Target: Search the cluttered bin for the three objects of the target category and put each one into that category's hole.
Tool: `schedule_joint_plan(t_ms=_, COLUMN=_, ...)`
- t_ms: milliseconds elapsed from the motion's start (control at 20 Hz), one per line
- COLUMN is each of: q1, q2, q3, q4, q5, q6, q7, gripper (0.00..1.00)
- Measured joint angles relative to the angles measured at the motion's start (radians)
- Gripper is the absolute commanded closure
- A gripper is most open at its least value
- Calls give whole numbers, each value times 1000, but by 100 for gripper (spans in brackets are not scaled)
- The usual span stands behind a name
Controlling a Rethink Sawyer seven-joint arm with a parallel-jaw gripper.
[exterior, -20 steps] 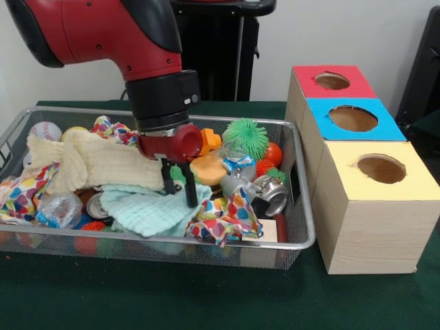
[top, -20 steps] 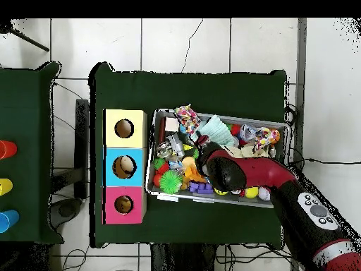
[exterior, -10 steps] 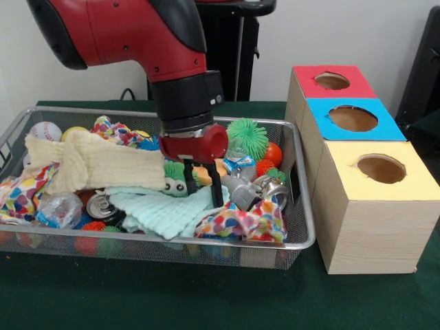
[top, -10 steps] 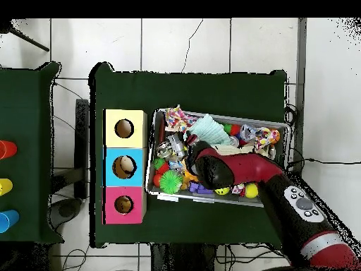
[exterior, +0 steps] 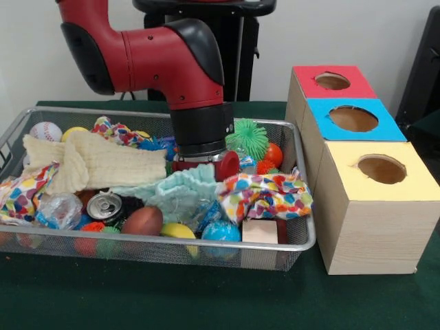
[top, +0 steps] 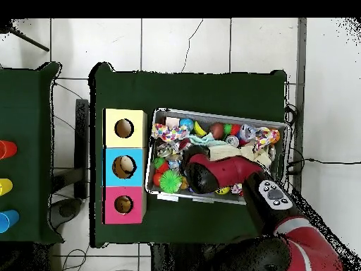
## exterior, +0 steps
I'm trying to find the dark green table cloth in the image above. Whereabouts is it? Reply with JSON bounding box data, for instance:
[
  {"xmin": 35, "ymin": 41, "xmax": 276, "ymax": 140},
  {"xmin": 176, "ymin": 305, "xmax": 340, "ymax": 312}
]
[{"xmin": 0, "ymin": 100, "xmax": 440, "ymax": 330}]

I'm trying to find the cream yellow waffle cloth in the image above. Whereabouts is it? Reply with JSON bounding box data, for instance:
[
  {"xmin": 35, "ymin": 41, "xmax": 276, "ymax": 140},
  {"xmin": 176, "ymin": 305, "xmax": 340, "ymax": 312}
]
[{"xmin": 22, "ymin": 131, "xmax": 170, "ymax": 195}]

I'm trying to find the silver drink can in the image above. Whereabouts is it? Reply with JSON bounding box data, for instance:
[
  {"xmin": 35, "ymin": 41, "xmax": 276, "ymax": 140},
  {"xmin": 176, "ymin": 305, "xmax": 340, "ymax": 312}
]
[{"xmin": 86, "ymin": 191, "xmax": 124, "ymax": 222}]

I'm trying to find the pale wooden cube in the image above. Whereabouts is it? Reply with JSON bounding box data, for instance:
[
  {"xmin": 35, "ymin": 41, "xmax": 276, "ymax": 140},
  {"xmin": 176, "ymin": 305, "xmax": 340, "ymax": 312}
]
[{"xmin": 242, "ymin": 219, "xmax": 278, "ymax": 245}]

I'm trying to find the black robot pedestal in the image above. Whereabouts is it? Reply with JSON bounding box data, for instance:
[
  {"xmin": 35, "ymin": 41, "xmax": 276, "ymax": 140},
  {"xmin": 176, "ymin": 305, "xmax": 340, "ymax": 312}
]
[{"xmin": 133, "ymin": 0, "xmax": 277, "ymax": 102}]

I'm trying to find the colourful dotted fabric strip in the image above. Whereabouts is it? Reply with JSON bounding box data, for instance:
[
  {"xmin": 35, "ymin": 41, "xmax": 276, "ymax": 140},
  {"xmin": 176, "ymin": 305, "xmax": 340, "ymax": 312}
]
[{"xmin": 93, "ymin": 115, "xmax": 156, "ymax": 149}]

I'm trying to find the wooden box with three holes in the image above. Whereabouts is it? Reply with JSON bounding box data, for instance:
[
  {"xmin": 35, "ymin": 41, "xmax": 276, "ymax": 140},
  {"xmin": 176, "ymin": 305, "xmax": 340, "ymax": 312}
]
[{"xmin": 285, "ymin": 66, "xmax": 440, "ymax": 276}]

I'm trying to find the red ball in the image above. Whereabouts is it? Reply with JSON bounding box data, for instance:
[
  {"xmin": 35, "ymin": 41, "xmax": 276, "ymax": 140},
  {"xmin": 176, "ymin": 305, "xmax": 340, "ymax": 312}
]
[{"xmin": 265, "ymin": 142, "xmax": 284, "ymax": 168}]

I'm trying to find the brown football toy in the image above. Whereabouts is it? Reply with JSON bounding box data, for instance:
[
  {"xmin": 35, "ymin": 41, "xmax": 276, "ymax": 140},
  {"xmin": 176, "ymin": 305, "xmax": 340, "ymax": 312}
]
[{"xmin": 122, "ymin": 206, "xmax": 164, "ymax": 238}]

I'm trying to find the smooth yellow ball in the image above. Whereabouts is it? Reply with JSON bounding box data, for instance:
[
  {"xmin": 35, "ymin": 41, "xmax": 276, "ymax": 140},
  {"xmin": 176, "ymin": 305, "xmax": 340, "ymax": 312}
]
[{"xmin": 62, "ymin": 126, "xmax": 89, "ymax": 142}]

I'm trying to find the clear mesh bin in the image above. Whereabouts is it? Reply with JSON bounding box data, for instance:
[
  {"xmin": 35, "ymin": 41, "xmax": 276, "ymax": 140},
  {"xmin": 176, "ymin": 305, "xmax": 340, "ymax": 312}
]
[{"xmin": 0, "ymin": 107, "xmax": 317, "ymax": 270}]

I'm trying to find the colourful polka dot fabric toy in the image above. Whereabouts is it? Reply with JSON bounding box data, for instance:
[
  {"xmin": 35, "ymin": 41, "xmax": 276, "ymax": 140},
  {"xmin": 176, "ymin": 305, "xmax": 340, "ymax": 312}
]
[{"xmin": 0, "ymin": 163, "xmax": 61, "ymax": 226}]

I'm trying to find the white baseball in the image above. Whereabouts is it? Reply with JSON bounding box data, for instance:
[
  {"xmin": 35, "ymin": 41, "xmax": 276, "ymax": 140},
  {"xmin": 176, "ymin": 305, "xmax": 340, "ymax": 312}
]
[{"xmin": 29, "ymin": 122, "xmax": 63, "ymax": 143}]

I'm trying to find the blue globe ball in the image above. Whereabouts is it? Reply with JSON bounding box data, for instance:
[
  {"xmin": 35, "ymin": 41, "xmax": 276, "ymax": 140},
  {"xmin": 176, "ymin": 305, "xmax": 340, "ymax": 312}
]
[{"xmin": 201, "ymin": 220, "xmax": 243, "ymax": 260}]

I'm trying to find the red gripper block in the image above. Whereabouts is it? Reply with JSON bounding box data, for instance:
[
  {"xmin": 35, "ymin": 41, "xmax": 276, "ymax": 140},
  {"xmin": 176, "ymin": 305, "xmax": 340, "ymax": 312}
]
[{"xmin": 170, "ymin": 150, "xmax": 241, "ymax": 184}]

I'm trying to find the green spiky ball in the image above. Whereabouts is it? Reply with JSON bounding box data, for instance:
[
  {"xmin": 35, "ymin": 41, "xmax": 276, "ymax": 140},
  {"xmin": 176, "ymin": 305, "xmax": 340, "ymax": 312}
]
[{"xmin": 225, "ymin": 118, "xmax": 270, "ymax": 162}]

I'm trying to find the black equipment stand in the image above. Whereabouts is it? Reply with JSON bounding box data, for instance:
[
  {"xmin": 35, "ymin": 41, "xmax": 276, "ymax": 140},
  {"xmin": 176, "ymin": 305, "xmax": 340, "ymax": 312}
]
[{"xmin": 397, "ymin": 5, "xmax": 440, "ymax": 135}]

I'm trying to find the colourful patchwork fabric toy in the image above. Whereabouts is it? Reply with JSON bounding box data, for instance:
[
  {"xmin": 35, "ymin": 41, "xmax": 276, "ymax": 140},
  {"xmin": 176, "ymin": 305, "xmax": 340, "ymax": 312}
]
[{"xmin": 217, "ymin": 172, "xmax": 314, "ymax": 225}]

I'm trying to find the mint green waffle cloth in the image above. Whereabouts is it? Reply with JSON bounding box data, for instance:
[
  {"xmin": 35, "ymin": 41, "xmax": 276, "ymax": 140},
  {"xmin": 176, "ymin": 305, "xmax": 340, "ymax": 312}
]
[{"xmin": 110, "ymin": 164, "xmax": 222, "ymax": 225}]

